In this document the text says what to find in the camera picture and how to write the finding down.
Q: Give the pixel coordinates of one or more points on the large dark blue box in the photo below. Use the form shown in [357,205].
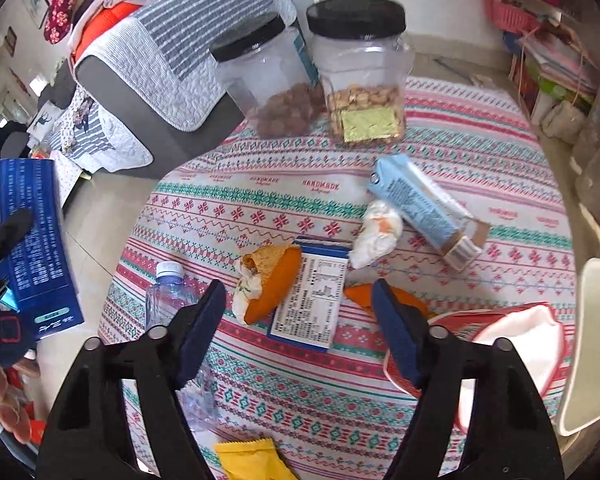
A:
[38,270]

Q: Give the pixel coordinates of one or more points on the white bookshelf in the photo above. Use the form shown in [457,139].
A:
[455,5]

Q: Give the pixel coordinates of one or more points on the person's left hand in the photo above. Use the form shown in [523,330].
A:
[13,416]

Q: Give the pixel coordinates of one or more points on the light blue milk carton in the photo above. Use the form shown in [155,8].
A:
[452,230]

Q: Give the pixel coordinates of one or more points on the red floral blanket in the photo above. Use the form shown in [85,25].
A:
[58,20]

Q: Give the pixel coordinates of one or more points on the red instant noodle cup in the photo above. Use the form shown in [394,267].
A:
[435,362]

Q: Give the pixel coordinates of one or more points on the jar with brown nuts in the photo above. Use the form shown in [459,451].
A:
[265,68]

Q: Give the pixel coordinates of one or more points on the jar with peanuts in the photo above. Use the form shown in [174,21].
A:
[363,62]

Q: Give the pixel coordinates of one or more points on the clear plastic water bottle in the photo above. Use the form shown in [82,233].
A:
[169,302]

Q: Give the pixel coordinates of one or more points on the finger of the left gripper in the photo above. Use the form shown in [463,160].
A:
[13,230]

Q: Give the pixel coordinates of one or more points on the orange cushion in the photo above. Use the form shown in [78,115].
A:
[102,21]

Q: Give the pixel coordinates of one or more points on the pink basket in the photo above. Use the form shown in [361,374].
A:
[509,18]

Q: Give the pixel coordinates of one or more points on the white chair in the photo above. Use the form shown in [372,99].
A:
[580,404]

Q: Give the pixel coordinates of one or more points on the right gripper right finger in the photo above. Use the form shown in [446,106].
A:
[508,456]

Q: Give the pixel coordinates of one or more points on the striped quilted sofa cover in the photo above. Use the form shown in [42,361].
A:
[180,40]

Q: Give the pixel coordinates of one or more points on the blue snack box with label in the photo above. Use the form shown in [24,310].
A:
[308,316]

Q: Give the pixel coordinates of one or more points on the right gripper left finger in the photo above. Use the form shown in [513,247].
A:
[87,434]

